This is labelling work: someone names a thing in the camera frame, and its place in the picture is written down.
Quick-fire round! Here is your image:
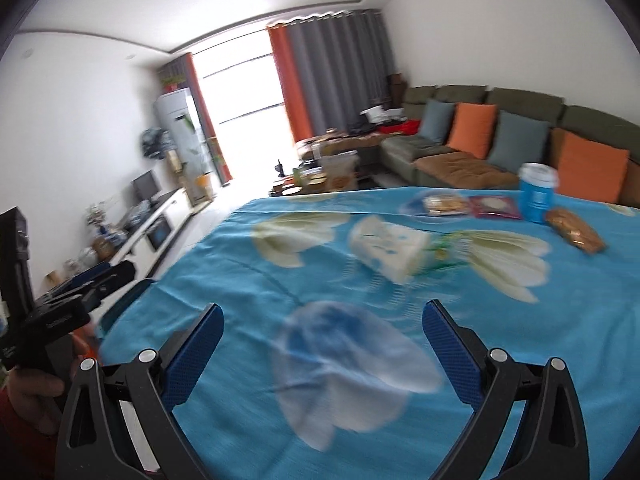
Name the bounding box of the clear green snack wrapper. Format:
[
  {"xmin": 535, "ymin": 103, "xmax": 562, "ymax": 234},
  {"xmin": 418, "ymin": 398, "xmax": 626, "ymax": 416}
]
[{"xmin": 399, "ymin": 191, "xmax": 471, "ymax": 219}]

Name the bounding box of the teal trash bin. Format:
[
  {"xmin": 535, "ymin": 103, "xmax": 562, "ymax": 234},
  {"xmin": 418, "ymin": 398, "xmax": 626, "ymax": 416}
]
[{"xmin": 99, "ymin": 278, "xmax": 155, "ymax": 337}]

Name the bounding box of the person left hand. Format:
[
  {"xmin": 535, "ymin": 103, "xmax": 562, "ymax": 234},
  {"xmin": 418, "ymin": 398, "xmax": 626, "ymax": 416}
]
[{"xmin": 4, "ymin": 366, "xmax": 65, "ymax": 436}]

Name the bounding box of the white black tv cabinet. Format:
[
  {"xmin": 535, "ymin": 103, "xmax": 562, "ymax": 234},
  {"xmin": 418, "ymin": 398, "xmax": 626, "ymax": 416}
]
[{"xmin": 44, "ymin": 186, "xmax": 196, "ymax": 302}]

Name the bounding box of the small black monitor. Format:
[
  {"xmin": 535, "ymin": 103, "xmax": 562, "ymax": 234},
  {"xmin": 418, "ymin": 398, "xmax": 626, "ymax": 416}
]
[{"xmin": 131, "ymin": 170, "xmax": 160, "ymax": 205}]

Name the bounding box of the white standing air conditioner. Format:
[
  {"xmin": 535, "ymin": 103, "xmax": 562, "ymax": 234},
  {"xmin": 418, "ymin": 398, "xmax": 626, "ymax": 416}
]
[{"xmin": 155, "ymin": 89, "xmax": 214, "ymax": 204}]

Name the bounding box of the grey orange curtain left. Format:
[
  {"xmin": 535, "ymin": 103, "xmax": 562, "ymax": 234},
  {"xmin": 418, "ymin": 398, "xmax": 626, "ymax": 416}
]
[{"xmin": 157, "ymin": 53, "xmax": 232, "ymax": 186}]

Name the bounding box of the grey orange curtain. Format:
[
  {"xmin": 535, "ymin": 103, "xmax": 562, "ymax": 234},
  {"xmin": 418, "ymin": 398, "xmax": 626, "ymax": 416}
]
[
  {"xmin": 157, "ymin": 53, "xmax": 232, "ymax": 186},
  {"xmin": 267, "ymin": 9, "xmax": 396, "ymax": 141}
]

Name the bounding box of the blue floral tablecloth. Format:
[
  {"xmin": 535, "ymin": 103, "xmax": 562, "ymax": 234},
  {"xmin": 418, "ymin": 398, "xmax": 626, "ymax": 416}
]
[{"xmin": 101, "ymin": 188, "xmax": 639, "ymax": 479}]

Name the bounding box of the gold snack packet far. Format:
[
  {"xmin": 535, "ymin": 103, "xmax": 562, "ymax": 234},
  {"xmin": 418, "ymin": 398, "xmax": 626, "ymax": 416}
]
[{"xmin": 544, "ymin": 207, "xmax": 606, "ymax": 255}]

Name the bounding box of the cluttered coffee table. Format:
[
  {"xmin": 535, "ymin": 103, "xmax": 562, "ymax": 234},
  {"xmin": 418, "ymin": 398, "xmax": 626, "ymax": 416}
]
[{"xmin": 269, "ymin": 142, "xmax": 381, "ymax": 196}]

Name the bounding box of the dark red snack packet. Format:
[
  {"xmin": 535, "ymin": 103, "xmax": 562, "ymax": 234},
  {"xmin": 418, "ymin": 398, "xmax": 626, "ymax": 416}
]
[{"xmin": 469, "ymin": 195, "xmax": 522, "ymax": 220}]

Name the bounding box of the crushed paper cup far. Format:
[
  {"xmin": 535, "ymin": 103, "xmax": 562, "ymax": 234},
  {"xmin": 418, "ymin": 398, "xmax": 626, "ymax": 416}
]
[{"xmin": 348, "ymin": 216, "xmax": 432, "ymax": 285}]

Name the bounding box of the blue paper coffee cup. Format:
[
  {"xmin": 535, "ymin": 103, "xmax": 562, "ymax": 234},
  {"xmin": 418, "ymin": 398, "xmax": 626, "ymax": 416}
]
[{"xmin": 518, "ymin": 162, "xmax": 559, "ymax": 224}]

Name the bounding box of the orange cushion right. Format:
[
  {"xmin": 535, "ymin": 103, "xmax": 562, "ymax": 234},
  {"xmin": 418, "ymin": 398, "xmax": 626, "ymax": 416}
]
[{"xmin": 556, "ymin": 130, "xmax": 629, "ymax": 203}]

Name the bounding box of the orange cushion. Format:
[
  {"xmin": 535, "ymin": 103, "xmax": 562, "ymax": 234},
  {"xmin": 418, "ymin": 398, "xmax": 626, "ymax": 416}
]
[
  {"xmin": 556, "ymin": 130, "xmax": 629, "ymax": 203},
  {"xmin": 447, "ymin": 103, "xmax": 498, "ymax": 159}
]

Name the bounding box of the grey orange curtain right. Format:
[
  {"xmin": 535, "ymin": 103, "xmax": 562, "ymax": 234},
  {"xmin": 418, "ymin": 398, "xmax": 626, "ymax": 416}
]
[{"xmin": 267, "ymin": 9, "xmax": 396, "ymax": 141}]

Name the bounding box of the blue-grey cushion near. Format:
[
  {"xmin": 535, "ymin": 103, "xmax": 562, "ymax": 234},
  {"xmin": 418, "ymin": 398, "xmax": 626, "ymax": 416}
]
[{"xmin": 487, "ymin": 110, "xmax": 550, "ymax": 174}]

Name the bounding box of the blue-grey cushion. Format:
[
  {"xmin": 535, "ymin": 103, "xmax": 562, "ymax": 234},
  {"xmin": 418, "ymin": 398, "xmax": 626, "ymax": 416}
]
[
  {"xmin": 487, "ymin": 110, "xmax": 550, "ymax": 174},
  {"xmin": 418, "ymin": 99, "xmax": 456, "ymax": 144}
]

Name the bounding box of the dark green sectional sofa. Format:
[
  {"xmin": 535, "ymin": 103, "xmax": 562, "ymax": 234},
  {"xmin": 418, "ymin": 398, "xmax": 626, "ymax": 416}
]
[{"xmin": 380, "ymin": 84, "xmax": 639, "ymax": 207}]

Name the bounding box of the orange cushion middle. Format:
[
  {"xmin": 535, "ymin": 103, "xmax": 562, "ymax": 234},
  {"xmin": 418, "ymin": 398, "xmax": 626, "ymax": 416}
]
[{"xmin": 447, "ymin": 103, "xmax": 498, "ymax": 159}]

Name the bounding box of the blue-grey cushion far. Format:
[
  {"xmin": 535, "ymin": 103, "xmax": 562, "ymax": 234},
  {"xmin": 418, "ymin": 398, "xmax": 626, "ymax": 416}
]
[{"xmin": 418, "ymin": 99, "xmax": 456, "ymax": 144}]

